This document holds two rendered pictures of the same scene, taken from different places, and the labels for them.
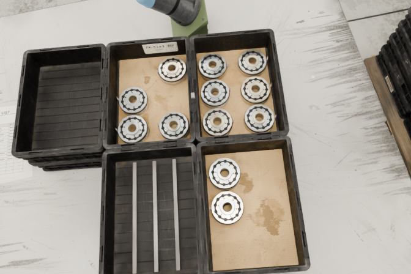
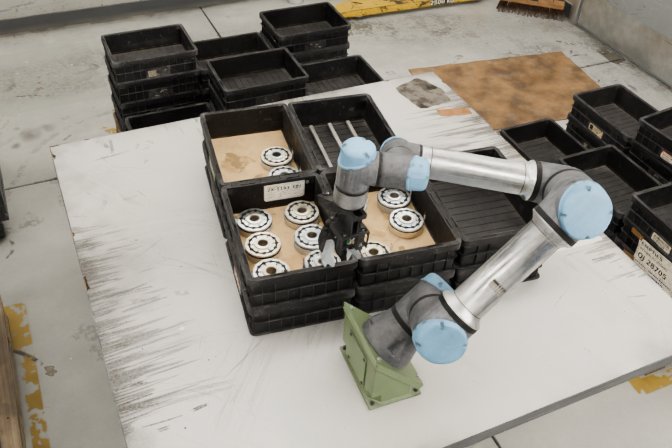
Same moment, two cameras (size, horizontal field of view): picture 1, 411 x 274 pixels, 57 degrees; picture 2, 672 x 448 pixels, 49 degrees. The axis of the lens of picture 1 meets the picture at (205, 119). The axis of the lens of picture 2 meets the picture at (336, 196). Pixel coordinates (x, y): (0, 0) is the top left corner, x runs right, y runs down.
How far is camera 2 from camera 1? 2.11 m
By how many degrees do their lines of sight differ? 70
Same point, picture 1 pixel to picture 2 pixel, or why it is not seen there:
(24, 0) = not seen: outside the picture
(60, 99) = (495, 221)
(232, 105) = (288, 237)
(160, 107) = (373, 226)
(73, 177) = not seen: hidden behind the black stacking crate
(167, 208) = (333, 157)
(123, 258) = (361, 128)
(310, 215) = (190, 201)
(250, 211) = (253, 163)
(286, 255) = (217, 143)
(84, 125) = (452, 203)
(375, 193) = (116, 224)
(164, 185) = not seen: hidden behind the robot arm
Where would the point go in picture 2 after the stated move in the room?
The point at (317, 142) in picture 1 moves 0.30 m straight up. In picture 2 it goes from (179, 259) to (169, 181)
